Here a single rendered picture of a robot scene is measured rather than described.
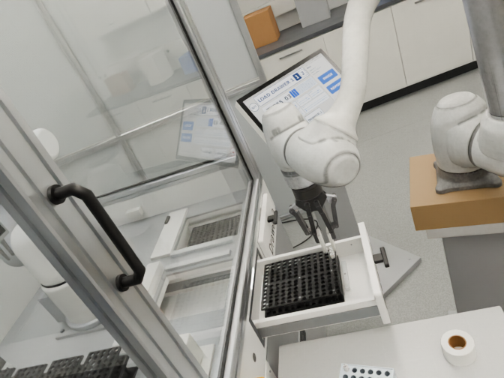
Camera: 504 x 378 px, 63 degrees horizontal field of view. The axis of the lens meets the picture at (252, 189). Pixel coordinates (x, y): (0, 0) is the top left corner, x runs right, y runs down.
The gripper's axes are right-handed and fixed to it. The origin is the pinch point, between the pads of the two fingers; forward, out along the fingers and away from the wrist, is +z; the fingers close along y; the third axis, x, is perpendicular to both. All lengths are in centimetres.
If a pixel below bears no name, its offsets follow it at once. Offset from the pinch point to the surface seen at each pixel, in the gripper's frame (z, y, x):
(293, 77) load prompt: -19, 3, -93
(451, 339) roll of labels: 17.1, -23.3, 24.9
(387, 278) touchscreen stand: 93, -11, -72
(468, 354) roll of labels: 16.5, -25.4, 29.6
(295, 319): 8.7, 11.9, 17.9
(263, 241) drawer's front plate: 4.3, 21.2, -12.3
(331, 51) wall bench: 28, -18, -292
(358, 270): 12.8, -5.7, 0.9
